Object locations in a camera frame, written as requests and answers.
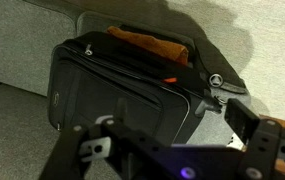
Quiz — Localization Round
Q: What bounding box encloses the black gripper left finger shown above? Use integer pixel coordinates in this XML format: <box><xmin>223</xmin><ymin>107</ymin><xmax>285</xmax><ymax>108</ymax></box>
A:
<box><xmin>38</xmin><ymin>98</ymin><xmax>170</xmax><ymax>180</ymax></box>

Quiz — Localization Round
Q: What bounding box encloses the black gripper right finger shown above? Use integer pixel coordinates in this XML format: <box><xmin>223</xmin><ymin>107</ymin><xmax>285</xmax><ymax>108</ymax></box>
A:
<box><xmin>224</xmin><ymin>98</ymin><xmax>285</xmax><ymax>180</ymax></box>

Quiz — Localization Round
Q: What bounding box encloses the black fabric wheeled suitcase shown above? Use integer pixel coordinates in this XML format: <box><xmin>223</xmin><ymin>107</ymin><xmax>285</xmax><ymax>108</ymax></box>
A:
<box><xmin>46</xmin><ymin>30</ymin><xmax>225</xmax><ymax>148</ymax></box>

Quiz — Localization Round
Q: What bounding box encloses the silver main zipper pull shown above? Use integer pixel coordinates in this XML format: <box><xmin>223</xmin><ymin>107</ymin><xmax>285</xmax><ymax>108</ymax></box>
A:
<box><xmin>84</xmin><ymin>42</ymin><xmax>94</xmax><ymax>57</ymax></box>

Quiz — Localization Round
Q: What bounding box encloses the grey fabric sofa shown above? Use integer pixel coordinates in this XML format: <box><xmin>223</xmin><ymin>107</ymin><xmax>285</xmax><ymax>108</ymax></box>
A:
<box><xmin>0</xmin><ymin>0</ymin><xmax>253</xmax><ymax>180</ymax></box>

